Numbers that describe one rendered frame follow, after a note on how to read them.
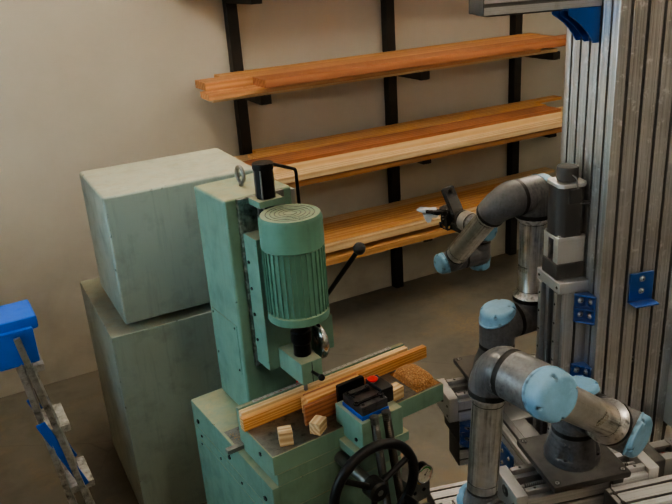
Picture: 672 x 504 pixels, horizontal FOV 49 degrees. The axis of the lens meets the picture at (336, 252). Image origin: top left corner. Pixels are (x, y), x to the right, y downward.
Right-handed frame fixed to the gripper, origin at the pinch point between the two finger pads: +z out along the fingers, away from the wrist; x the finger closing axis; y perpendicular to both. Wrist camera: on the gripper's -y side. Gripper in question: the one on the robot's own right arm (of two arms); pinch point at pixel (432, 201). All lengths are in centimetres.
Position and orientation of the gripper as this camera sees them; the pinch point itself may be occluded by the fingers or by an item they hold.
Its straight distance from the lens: 291.1
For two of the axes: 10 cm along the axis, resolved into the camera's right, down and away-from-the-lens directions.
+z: -4.6, -3.0, 8.4
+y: 1.8, 8.9, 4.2
